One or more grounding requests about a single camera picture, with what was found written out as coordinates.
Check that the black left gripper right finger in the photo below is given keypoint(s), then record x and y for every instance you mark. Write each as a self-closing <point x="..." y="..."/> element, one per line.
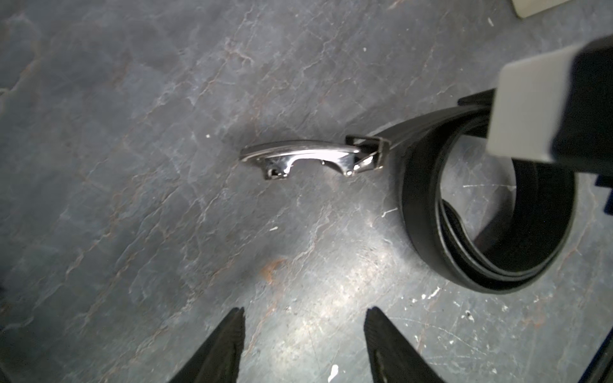
<point x="392" y="358"/>

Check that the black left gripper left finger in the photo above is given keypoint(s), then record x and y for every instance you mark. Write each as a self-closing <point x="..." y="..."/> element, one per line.
<point x="218" y="358"/>

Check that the black belt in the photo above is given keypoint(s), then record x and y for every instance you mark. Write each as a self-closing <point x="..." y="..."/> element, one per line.
<point x="541" y="218"/>

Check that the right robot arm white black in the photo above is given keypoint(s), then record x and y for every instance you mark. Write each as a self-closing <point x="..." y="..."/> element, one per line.
<point x="554" y="108"/>

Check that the cream divided storage organizer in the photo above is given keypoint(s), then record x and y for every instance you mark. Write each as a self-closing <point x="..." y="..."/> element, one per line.
<point x="528" y="8"/>

